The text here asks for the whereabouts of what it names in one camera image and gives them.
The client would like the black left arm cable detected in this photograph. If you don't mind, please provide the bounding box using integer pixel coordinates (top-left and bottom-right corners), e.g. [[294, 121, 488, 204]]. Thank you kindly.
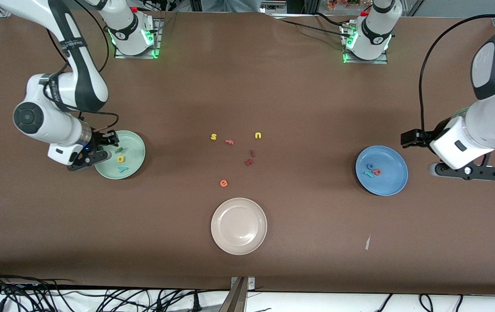
[[418, 14, 495, 135]]

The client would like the metal camera stand post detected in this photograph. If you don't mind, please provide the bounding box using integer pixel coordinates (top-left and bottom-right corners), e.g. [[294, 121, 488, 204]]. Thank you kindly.
[[218, 276, 256, 312]]

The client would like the tangled black cable bundle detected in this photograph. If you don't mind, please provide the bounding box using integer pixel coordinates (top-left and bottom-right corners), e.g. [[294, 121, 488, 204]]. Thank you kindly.
[[0, 266, 213, 312]]

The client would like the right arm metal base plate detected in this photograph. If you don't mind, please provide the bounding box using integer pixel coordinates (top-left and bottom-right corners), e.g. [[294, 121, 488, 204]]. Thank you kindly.
[[114, 17, 161, 59]]

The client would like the orange flower decoration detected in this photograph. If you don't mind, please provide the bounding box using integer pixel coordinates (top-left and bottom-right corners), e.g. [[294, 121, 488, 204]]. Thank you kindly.
[[328, 0, 371, 10]]

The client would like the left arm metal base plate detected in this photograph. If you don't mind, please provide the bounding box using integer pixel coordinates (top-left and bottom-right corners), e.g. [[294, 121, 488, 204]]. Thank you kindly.
[[342, 24, 388, 65]]

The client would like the black table cable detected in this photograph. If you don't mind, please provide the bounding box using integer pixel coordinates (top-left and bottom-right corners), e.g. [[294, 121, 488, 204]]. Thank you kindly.
[[280, 19, 352, 39]]

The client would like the light green plate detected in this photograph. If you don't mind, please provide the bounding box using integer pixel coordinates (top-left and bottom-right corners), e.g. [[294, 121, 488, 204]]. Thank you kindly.
[[94, 130, 146, 180]]

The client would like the beige plate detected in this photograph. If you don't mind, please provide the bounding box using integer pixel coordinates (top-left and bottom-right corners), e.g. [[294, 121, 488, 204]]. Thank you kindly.
[[211, 198, 268, 255]]

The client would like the person in jeans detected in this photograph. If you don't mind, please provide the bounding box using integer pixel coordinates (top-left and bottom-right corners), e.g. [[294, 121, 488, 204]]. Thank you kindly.
[[202, 0, 260, 13]]

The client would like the blue plate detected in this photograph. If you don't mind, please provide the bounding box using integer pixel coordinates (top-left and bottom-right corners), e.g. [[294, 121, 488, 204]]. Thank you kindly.
[[355, 145, 408, 196]]

